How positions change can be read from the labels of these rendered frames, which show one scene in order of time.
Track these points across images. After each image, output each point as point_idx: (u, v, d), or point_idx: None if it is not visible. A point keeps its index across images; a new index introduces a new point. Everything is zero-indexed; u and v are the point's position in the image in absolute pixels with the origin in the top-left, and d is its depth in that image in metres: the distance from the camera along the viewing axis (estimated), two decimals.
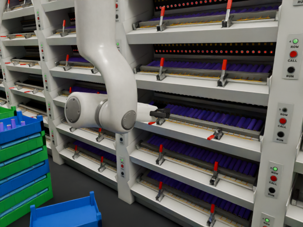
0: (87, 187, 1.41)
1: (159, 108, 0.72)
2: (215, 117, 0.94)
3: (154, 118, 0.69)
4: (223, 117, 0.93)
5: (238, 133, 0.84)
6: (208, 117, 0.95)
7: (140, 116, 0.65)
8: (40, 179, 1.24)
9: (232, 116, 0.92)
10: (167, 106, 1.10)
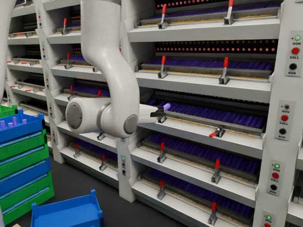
0: (88, 185, 1.42)
1: None
2: (217, 115, 0.94)
3: (154, 119, 0.70)
4: (225, 115, 0.93)
5: (240, 131, 0.84)
6: (209, 115, 0.95)
7: (141, 119, 0.65)
8: (41, 177, 1.24)
9: (234, 114, 0.92)
10: None
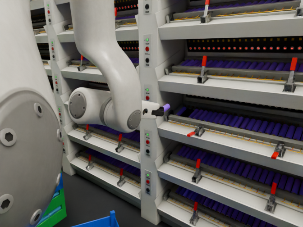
0: (103, 202, 1.25)
1: None
2: (270, 128, 0.78)
3: None
4: (281, 128, 0.77)
5: None
6: (260, 128, 0.78)
7: None
8: (52, 196, 1.07)
9: (292, 127, 0.76)
10: (204, 114, 0.93)
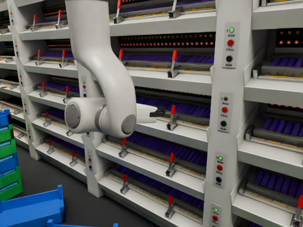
0: (59, 181, 1.42)
1: None
2: None
3: (154, 119, 0.70)
4: (182, 107, 0.95)
5: (194, 121, 0.86)
6: (167, 107, 0.97)
7: (140, 118, 0.65)
8: (8, 172, 1.24)
9: (190, 106, 0.94)
10: None
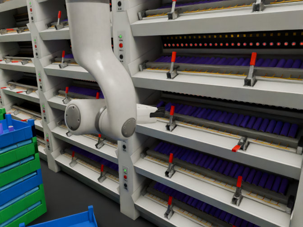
0: (85, 198, 1.26)
1: None
2: (239, 120, 0.80)
3: (154, 119, 0.70)
4: (249, 120, 0.79)
5: (270, 140, 0.70)
6: (230, 120, 0.81)
7: (140, 119, 0.65)
8: (31, 191, 1.08)
9: (259, 119, 0.78)
10: (180, 107, 0.96)
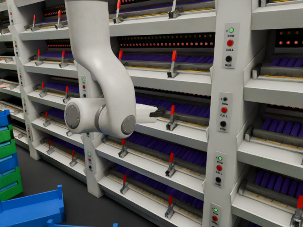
0: (58, 181, 1.42)
1: None
2: None
3: (154, 119, 0.70)
4: (182, 107, 0.95)
5: (193, 121, 0.86)
6: (167, 107, 0.97)
7: (140, 119, 0.65)
8: (8, 172, 1.24)
9: (190, 106, 0.94)
10: None
